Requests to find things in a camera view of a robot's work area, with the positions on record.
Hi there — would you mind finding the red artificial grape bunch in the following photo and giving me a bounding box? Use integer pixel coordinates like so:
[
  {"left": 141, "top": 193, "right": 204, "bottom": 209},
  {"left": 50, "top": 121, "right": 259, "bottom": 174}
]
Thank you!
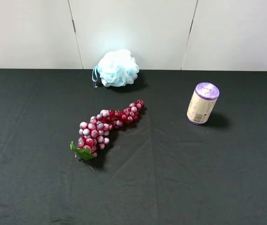
[{"left": 70, "top": 99, "right": 144, "bottom": 161}]

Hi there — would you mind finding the purple roll with paper label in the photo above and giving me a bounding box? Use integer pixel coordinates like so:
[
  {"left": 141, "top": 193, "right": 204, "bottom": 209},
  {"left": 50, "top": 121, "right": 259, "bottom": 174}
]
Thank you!
[{"left": 187, "top": 82, "right": 220, "bottom": 125}]

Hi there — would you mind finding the black tablecloth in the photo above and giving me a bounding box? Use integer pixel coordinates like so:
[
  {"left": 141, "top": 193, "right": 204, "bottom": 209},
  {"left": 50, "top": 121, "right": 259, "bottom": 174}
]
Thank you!
[{"left": 0, "top": 69, "right": 267, "bottom": 225}]

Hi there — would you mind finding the light blue bath loofah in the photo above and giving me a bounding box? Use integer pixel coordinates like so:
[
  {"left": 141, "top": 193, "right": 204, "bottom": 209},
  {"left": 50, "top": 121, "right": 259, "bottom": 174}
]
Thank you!
[{"left": 92, "top": 49, "right": 140, "bottom": 88}]

